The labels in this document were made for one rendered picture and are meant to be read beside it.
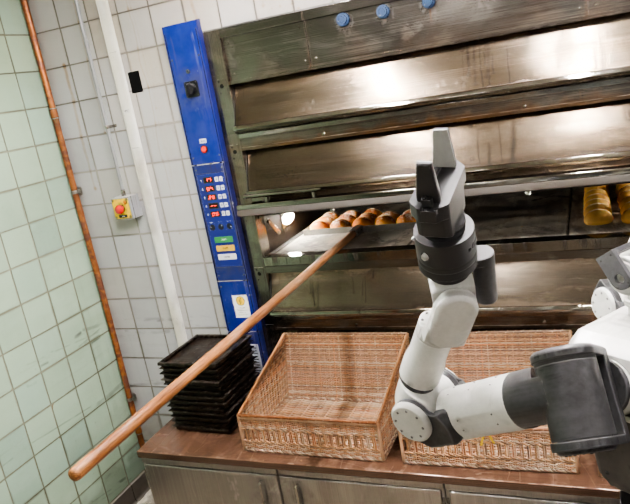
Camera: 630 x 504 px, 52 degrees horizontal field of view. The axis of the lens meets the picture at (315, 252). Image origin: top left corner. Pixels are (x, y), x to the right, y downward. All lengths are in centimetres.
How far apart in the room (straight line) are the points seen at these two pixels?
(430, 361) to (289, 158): 162
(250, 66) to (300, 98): 24
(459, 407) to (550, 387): 18
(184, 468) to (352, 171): 130
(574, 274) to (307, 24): 131
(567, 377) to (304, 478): 156
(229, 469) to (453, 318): 169
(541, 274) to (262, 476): 124
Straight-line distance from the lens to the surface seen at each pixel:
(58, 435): 314
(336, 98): 247
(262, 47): 260
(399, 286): 257
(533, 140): 235
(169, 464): 272
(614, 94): 233
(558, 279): 247
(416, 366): 112
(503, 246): 244
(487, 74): 234
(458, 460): 226
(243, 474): 255
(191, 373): 172
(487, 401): 109
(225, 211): 272
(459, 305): 99
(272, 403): 271
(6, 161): 296
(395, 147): 244
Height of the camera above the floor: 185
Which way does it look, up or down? 15 degrees down
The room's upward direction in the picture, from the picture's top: 10 degrees counter-clockwise
